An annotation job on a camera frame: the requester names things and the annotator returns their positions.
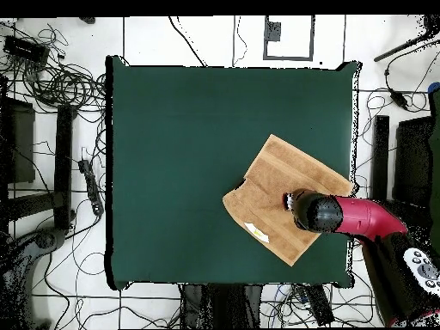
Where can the tan terry cloth towel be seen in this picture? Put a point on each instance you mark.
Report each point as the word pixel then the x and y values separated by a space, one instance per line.
pixel 268 196

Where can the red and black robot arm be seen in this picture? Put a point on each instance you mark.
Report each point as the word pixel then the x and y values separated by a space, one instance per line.
pixel 361 218

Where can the black flat panel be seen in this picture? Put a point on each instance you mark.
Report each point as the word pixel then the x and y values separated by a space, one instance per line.
pixel 20 144
pixel 412 161

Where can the black stand bar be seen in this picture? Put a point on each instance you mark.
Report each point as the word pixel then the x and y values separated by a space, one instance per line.
pixel 63 165
pixel 381 154

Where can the black power strip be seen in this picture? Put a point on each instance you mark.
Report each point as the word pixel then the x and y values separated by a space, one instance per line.
pixel 319 306
pixel 92 187

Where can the dark green table cloth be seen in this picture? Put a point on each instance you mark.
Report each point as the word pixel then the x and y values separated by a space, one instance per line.
pixel 172 137

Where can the black power adapter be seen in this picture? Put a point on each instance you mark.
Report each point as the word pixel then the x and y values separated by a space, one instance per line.
pixel 398 98

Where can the dark grey square plate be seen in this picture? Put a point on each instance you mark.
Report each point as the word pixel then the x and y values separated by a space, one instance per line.
pixel 274 31

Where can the small blue round object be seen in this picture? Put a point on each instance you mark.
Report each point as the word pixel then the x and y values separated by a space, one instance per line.
pixel 435 87

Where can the black tripod leg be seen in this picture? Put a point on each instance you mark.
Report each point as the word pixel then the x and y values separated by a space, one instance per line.
pixel 402 46

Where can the grey swivel chair base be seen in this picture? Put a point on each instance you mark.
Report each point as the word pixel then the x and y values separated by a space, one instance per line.
pixel 44 239

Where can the small dark grey object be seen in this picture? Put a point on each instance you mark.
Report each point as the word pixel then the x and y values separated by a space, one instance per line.
pixel 87 20

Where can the black box device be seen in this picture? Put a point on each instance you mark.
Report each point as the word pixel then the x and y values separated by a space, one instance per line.
pixel 25 50

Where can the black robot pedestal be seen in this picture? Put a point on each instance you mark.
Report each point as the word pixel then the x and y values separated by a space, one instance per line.
pixel 220 306

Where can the grey square floor frame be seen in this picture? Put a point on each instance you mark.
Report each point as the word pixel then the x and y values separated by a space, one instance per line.
pixel 265 48

